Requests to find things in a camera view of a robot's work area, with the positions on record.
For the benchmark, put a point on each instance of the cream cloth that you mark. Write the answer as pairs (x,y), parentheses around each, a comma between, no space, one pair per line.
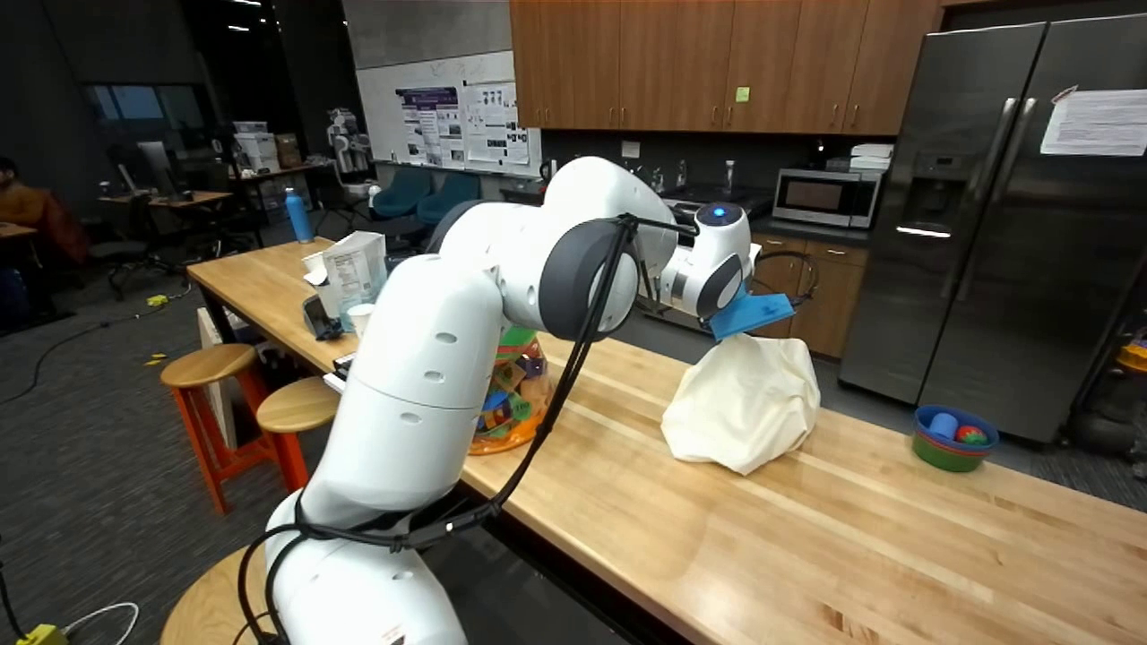
(744,408)

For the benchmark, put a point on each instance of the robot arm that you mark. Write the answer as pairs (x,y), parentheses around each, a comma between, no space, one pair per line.
(421,358)

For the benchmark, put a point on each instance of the clear jar of colourful blocks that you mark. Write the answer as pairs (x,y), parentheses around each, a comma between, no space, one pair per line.
(511,408)

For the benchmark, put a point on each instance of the row of teal chairs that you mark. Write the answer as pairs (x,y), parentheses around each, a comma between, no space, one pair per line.
(408,193)

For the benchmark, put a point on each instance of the white paper cup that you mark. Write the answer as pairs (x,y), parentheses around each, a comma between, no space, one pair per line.
(360,318)

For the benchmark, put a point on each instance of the poster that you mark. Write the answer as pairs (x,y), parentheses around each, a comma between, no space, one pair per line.
(430,125)
(495,124)

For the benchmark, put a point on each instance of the white carton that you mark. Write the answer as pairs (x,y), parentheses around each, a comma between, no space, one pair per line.
(354,269)

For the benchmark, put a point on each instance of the black phone holder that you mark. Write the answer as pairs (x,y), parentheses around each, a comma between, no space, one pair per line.
(318,321)

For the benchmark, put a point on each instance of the wooden base cabinet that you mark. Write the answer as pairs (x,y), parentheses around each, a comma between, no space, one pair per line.
(833,287)

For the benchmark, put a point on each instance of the microwave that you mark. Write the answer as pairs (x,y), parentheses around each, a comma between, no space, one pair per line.
(820,197)

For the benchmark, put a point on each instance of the whiteboard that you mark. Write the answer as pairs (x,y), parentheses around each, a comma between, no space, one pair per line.
(385,116)

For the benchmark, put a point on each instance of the white humanoid robot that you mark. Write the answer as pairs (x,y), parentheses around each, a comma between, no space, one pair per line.
(348,141)

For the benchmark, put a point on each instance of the wooden stool with orange legs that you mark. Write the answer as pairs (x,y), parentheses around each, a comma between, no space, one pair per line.
(208,365)
(296,408)

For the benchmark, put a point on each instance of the blue water bottle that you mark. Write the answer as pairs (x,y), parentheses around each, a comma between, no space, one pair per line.
(298,217)

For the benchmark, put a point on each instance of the stack of white trays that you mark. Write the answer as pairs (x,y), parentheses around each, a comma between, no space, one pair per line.
(871,157)

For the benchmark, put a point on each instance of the stack of boxes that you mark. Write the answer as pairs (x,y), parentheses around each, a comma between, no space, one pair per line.
(260,148)

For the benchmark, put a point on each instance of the blue cup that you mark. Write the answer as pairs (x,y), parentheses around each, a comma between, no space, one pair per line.
(943,424)

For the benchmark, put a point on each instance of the green bowl with blue rim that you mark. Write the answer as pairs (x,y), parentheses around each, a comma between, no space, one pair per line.
(950,455)

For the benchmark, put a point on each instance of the stainless steel refrigerator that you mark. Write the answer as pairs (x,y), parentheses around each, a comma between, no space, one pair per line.
(986,233)

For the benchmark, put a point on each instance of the black office chair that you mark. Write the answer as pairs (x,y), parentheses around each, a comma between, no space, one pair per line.
(134,251)

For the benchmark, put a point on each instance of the round wooden stool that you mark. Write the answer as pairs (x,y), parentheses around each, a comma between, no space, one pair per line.
(211,605)

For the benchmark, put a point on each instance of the person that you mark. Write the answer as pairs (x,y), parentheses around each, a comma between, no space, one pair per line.
(27,210)

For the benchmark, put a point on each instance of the paper sheet on refrigerator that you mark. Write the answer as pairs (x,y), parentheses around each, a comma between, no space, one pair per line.
(1098,121)

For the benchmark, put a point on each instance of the yellow power strip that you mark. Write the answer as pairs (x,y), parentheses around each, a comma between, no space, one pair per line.
(43,636)

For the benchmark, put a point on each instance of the wooden wall cabinets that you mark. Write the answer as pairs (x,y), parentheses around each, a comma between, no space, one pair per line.
(681,63)

